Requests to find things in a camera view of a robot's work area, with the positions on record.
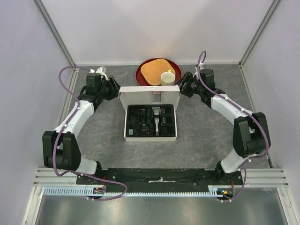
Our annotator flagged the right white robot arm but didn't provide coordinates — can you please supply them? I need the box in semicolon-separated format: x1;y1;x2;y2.
176;68;271;185

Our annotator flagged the black silver hair clipper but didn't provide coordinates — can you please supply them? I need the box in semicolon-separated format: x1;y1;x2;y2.
152;107;161;136

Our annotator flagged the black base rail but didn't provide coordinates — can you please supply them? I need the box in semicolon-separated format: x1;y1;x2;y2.
75;166;244;189

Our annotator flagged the black rectangular stick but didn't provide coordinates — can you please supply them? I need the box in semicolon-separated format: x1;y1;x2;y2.
147;107;151;118

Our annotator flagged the small oil bottle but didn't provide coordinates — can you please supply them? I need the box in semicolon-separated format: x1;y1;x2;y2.
128;128;134;135

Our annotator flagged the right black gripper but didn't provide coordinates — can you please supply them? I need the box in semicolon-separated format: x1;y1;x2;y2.
171;71;203;98

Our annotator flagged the black plastic tray insert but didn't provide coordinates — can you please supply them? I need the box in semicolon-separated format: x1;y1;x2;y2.
125;105;177;138

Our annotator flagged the white cardboard clipper box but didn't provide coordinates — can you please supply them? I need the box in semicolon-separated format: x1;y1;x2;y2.
119;85;180;142

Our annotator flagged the black power cable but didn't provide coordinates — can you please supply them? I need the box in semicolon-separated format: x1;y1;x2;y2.
130;108;146;119

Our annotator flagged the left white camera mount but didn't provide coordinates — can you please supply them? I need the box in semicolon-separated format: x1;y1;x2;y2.
90;67;108;80

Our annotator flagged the pale green cup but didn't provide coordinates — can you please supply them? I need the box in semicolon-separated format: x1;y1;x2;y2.
161;70;176;86

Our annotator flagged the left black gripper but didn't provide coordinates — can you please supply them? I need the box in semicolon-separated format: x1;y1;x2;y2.
98;76;126;101

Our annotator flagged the red bowl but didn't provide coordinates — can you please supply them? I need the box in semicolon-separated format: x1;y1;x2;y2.
135;58;182;86

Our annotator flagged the black comb guard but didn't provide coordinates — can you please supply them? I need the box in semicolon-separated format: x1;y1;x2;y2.
162;126;173;136
161;106;172;114
162;116;172;124
140;124;150;136

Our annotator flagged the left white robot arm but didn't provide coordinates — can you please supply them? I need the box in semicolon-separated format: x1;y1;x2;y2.
42;73;120;184

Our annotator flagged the woven bamboo tray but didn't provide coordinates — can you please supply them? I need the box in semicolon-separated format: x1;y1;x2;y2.
141;59;175;86

